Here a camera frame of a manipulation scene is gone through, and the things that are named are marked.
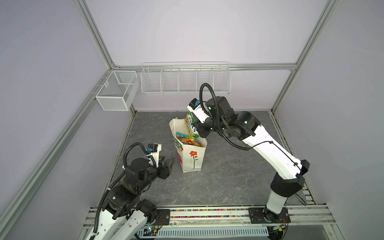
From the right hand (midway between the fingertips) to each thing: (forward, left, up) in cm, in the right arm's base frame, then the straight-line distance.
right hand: (194, 124), depth 65 cm
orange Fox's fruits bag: (+5, +5, -21) cm, 22 cm away
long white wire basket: (+44, +8, -5) cm, 45 cm away
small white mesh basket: (+37, +52, -9) cm, 64 cm away
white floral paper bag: (-6, +2, -20) cm, 21 cm away
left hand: (-12, +11, -12) cm, 20 cm away
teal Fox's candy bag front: (+10, +8, -22) cm, 25 cm away
